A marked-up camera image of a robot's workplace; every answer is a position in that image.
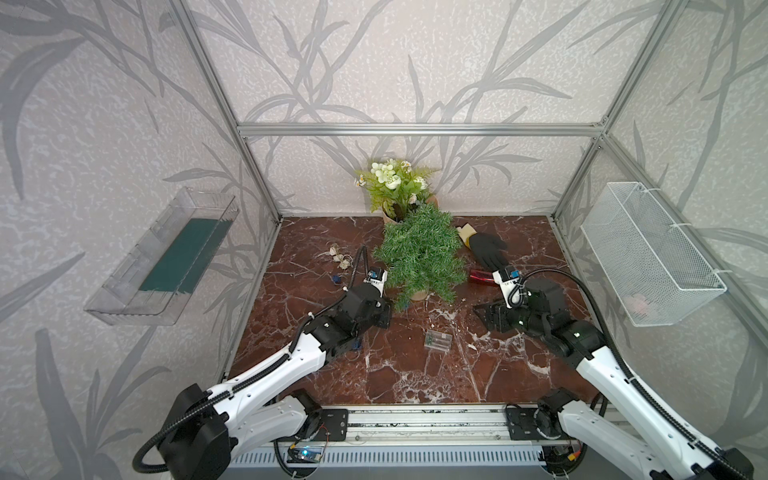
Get string lights with rattan balls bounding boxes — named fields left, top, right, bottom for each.
left=330, top=245, right=386, bottom=352

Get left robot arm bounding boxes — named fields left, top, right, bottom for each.
left=132, top=269, right=392, bottom=479

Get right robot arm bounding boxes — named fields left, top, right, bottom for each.
left=469, top=269, right=754, bottom=479

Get small green christmas tree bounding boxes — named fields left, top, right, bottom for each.
left=374, top=204, right=467, bottom=311

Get clear battery box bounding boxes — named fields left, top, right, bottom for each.
left=424, top=330, right=453, bottom=353

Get black work glove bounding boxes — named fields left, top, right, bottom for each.
left=457, top=223, right=509, bottom=272

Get potted white flower plant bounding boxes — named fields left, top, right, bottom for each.
left=355, top=158, right=438, bottom=222

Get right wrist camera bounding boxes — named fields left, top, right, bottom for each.
left=493, top=266, right=522, bottom=309

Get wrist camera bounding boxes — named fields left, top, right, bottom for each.
left=364, top=267, right=388, bottom=298
left=493, top=266, right=522, bottom=309

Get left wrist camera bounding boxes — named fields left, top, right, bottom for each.
left=364, top=267, right=388, bottom=298

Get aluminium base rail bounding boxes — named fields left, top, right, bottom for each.
left=179, top=403, right=661, bottom=448

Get white wire mesh basket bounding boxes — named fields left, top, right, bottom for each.
left=581, top=182, right=728, bottom=327

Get left black corrugated cable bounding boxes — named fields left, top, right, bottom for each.
left=131, top=245, right=373, bottom=475

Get black corrugated cable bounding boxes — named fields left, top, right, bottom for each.
left=131, top=245, right=373, bottom=475
left=506, top=268, right=751, bottom=480

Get clear acrylic wall shelf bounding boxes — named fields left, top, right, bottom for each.
left=84, top=187, right=240, bottom=326

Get right black corrugated cable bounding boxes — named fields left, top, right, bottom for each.
left=506, top=268, right=751, bottom=480

